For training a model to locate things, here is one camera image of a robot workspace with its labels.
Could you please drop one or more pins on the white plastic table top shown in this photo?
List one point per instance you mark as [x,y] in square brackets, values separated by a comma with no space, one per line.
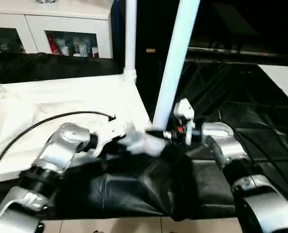
[49,97]

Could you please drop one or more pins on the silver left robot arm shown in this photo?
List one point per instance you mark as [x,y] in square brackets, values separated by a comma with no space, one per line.
[59,145]

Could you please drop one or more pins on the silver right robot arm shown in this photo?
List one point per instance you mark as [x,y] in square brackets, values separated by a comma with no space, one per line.
[231,150]

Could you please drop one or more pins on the black work mat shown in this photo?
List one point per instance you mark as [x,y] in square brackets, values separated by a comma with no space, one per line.
[146,189]

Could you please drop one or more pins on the black case with gold label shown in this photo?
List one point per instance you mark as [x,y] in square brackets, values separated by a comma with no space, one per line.
[146,29]

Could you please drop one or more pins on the dark metal rod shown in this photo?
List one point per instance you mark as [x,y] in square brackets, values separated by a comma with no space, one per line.
[243,52]

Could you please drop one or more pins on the white flat board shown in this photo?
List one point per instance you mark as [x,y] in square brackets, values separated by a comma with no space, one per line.
[282,82]

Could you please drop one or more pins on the white glass-door cabinet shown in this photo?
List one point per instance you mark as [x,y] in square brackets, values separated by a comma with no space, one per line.
[49,21]

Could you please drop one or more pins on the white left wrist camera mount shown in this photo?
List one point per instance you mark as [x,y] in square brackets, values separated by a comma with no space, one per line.
[107,136]

